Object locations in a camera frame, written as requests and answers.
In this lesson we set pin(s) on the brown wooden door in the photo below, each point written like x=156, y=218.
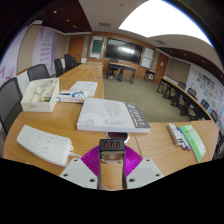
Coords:
x=161, y=66
x=76, y=48

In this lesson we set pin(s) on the black and silver charger block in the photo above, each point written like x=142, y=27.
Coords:
x=111, y=150

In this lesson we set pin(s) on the large black wall screen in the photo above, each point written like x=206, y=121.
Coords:
x=124, y=50

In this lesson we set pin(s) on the white open cardboard box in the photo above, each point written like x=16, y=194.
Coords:
x=35, y=106

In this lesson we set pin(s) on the group of black office chairs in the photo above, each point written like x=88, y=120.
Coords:
x=66, y=63

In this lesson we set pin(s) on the row of black chairs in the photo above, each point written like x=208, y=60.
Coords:
x=203, y=103

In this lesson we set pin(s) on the white power strip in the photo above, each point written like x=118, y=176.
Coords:
x=43, y=144

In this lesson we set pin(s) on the small blue and white box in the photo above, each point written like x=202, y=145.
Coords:
x=70, y=96

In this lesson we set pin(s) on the black swivel chair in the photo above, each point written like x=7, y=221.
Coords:
x=114, y=61

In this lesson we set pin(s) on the wooden desk with black legs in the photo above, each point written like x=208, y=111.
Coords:
x=123, y=66

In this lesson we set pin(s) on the white box of markers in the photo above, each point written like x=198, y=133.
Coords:
x=175, y=133

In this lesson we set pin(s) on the white and green wall board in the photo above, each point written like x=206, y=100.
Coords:
x=96, y=46

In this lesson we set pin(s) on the white wall whiteboard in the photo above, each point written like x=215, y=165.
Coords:
x=147, y=57

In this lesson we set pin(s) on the narrow purple wall banner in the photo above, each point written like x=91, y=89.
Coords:
x=45, y=48

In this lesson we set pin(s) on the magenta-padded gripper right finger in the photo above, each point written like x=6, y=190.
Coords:
x=143, y=171

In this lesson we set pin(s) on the green booklet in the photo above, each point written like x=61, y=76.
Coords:
x=195, y=141

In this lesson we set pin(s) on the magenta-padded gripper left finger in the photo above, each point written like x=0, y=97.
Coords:
x=80, y=171

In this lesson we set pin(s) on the small wooden side table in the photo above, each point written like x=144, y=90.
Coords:
x=150, y=71

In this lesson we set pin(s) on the large white ceiling light panel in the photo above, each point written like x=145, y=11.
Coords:
x=163, y=20

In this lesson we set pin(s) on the long wooden conference table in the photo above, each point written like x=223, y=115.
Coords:
x=180, y=93

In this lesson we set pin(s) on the large purple and white banner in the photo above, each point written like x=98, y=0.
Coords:
x=11, y=60

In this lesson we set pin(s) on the large black mesh office chair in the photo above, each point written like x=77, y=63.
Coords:
x=10, y=103

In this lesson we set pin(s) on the white printed paper sheet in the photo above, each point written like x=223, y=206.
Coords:
x=85, y=87

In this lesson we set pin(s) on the colourful wall poster display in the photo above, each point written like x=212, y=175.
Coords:
x=211, y=96

